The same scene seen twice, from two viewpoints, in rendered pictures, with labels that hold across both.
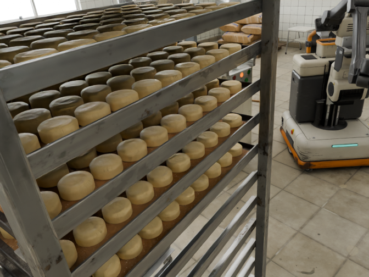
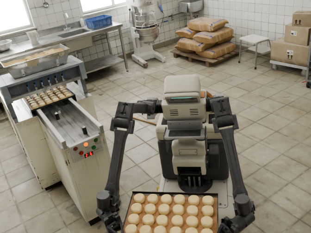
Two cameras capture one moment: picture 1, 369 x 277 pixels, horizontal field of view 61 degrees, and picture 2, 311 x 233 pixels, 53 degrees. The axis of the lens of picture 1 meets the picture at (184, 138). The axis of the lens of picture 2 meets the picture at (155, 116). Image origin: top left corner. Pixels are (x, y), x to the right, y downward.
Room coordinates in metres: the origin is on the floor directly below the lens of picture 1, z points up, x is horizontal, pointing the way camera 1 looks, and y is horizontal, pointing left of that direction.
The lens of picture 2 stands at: (0.35, -1.30, 2.01)
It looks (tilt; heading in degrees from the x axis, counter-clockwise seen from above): 29 degrees down; 10
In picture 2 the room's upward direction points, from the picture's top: 9 degrees counter-clockwise
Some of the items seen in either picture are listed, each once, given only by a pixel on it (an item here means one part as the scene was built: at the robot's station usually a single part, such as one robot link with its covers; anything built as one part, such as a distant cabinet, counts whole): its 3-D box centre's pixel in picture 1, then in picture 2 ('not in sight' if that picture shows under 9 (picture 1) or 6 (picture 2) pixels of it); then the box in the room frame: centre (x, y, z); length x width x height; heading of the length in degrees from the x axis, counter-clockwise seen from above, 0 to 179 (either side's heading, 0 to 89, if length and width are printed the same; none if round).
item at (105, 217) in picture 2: not in sight; (110, 220); (1.28, -0.87, 0.98); 0.07 x 0.07 x 0.10; 41
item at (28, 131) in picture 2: not in sight; (49, 123); (3.21, 0.41, 0.42); 1.28 x 0.72 x 0.84; 39
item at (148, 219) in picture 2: not in sight; (148, 220); (1.27, -1.05, 1.00); 0.05 x 0.05 x 0.02
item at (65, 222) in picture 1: (184, 132); not in sight; (0.51, 0.00, 1.23); 0.64 x 0.03 x 0.03; 141
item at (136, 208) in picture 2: not in sight; (136, 208); (1.33, -0.99, 1.00); 0.05 x 0.05 x 0.02
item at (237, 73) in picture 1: (239, 80); (86, 148); (2.16, -0.44, 0.77); 0.24 x 0.04 x 0.14; 129
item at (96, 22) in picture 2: not in sight; (99, 21); (5.86, 0.42, 0.95); 0.40 x 0.30 x 0.14; 133
